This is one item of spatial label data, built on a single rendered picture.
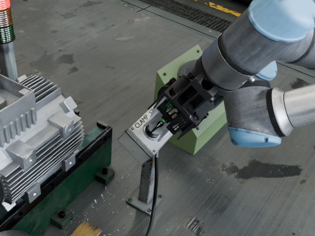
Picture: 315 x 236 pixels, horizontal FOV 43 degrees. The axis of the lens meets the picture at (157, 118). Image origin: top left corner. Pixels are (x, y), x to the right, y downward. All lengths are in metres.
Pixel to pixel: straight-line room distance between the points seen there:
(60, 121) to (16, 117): 0.09
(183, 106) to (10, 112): 0.29
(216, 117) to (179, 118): 0.54
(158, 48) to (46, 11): 0.53
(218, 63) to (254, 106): 0.39
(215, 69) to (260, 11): 0.10
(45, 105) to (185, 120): 0.30
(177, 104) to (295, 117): 0.39
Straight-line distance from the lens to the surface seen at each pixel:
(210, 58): 0.56
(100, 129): 0.99
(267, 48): 0.52
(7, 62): 1.16
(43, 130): 0.77
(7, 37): 1.12
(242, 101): 0.95
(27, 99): 0.73
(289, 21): 0.50
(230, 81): 0.56
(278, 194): 1.09
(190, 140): 1.09
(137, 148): 0.76
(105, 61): 1.47
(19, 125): 0.74
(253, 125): 0.93
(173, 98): 0.60
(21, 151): 0.72
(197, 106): 0.60
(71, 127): 0.77
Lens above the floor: 1.56
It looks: 39 degrees down
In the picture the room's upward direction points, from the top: 7 degrees clockwise
